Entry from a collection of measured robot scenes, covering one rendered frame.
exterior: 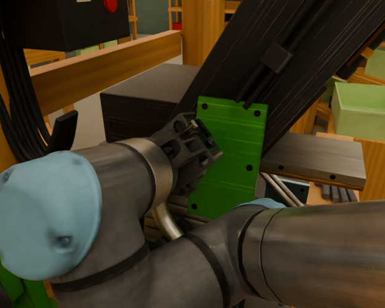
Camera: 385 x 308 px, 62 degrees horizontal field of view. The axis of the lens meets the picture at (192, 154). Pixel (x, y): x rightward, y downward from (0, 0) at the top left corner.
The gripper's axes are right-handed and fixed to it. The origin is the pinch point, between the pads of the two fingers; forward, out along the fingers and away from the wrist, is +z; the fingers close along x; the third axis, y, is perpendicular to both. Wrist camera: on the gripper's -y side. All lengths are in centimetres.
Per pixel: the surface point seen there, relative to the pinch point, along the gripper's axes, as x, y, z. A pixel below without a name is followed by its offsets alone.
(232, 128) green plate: -0.6, 7.3, 2.3
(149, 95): 15.4, -3.8, 9.6
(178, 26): 381, -136, 840
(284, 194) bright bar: -16.9, 4.0, 18.2
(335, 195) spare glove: -29, 9, 44
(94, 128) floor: 113, -177, 254
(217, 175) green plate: -5.3, 0.4, 2.6
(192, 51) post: 38, -4, 75
